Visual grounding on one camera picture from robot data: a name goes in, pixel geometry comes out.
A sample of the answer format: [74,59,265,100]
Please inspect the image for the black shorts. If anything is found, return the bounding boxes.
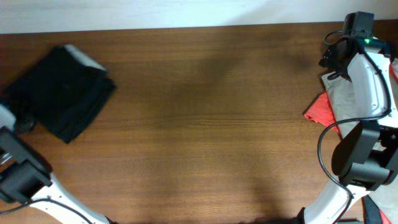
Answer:
[1,44,116,144]

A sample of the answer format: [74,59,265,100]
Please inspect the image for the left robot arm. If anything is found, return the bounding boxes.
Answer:
[1,105,113,224]

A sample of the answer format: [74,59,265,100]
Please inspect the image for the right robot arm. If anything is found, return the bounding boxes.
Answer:
[300,37,397,223]

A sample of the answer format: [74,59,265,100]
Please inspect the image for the grey khaki shorts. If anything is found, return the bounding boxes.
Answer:
[321,73,398,224]

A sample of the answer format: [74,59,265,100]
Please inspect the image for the red shirt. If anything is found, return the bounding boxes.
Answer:
[304,56,397,128]

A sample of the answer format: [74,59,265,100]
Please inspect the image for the dark garment bottom right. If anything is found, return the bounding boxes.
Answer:
[362,195,382,224]

